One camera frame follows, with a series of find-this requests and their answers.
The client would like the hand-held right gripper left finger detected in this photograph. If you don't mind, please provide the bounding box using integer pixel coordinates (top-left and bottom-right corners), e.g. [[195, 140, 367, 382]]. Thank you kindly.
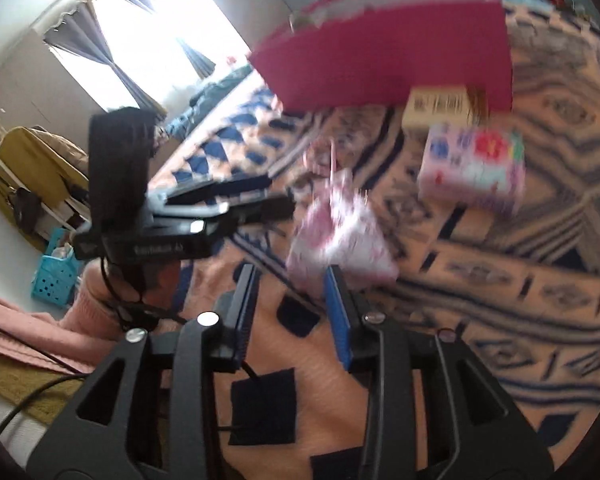
[[27, 262, 263, 480]]

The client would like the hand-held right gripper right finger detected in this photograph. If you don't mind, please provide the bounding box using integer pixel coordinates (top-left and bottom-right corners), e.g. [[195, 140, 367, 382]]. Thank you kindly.
[[324, 264, 556, 480]]

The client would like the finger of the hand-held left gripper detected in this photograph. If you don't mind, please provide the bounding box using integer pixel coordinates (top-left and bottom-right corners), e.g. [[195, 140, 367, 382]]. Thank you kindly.
[[200, 192, 296, 241], [165, 175, 273, 206]]

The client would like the pink drawstring pouch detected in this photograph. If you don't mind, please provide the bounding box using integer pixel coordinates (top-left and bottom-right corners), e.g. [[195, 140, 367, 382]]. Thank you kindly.
[[286, 142, 400, 293]]

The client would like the pink printed tissue pack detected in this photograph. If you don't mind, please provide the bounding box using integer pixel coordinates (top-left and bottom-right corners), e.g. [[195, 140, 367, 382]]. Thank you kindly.
[[417, 125, 527, 217]]

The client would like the pink cardboard box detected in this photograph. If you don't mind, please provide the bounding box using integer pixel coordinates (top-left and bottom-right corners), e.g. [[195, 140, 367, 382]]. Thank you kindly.
[[249, 0, 513, 112]]

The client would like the yellow tissue pack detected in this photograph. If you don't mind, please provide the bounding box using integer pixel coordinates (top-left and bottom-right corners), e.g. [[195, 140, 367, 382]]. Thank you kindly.
[[401, 86, 473, 133]]

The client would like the person's left forearm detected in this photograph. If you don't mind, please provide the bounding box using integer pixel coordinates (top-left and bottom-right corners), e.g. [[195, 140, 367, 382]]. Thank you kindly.
[[0, 290, 126, 376]]

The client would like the person's left hand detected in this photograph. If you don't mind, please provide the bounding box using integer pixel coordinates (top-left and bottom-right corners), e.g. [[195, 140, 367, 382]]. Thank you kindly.
[[80, 260, 181, 323]]

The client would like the yellow garment on rack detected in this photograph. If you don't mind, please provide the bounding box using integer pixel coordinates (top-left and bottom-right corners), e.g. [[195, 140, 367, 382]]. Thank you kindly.
[[0, 126, 90, 233]]

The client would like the light blue duvet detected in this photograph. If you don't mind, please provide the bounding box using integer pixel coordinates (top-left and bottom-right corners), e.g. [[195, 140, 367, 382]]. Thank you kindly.
[[162, 0, 556, 143]]

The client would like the blue plastic basket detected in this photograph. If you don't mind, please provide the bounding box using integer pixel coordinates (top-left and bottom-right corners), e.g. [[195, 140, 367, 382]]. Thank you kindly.
[[31, 227, 79, 307]]

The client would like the purple curtain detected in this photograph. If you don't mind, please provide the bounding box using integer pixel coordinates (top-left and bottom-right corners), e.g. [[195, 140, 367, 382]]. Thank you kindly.
[[102, 0, 216, 78], [45, 2, 166, 113]]

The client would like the olive green cloth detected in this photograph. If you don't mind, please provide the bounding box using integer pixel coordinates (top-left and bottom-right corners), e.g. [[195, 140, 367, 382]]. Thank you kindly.
[[0, 347, 101, 426]]

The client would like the black cable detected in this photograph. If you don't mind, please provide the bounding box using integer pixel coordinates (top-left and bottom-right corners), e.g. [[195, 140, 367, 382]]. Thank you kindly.
[[0, 305, 186, 436]]

